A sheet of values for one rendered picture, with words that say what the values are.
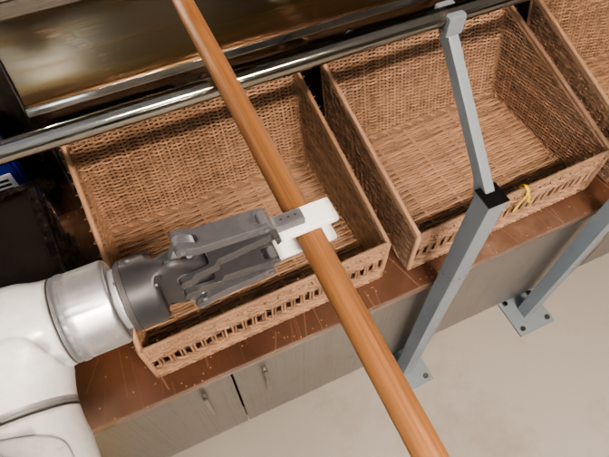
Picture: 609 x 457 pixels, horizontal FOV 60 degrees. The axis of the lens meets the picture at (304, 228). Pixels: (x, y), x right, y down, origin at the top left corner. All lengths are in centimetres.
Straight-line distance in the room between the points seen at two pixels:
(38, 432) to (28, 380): 4
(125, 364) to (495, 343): 120
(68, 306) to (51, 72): 69
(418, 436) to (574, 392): 146
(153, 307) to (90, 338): 6
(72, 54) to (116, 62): 8
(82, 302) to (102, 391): 69
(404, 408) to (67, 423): 30
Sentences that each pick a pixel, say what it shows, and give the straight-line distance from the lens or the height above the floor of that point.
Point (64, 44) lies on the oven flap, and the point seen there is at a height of 103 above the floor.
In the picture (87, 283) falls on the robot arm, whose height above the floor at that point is 123.
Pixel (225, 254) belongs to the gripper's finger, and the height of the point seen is 122.
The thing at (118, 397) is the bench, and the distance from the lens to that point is 120.
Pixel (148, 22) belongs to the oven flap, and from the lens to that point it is 114.
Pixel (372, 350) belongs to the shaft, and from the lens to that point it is 51.
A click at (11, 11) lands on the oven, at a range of 109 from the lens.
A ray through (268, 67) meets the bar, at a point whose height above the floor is 117.
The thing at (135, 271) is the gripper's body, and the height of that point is 123.
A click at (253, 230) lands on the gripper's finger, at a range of 52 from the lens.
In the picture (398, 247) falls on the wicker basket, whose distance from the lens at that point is 126.
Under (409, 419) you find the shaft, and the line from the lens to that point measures 50.
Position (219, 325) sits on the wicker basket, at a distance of 107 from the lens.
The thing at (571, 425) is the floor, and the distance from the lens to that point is 190.
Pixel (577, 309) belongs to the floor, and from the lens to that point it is 206.
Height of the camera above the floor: 168
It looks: 57 degrees down
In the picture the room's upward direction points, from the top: straight up
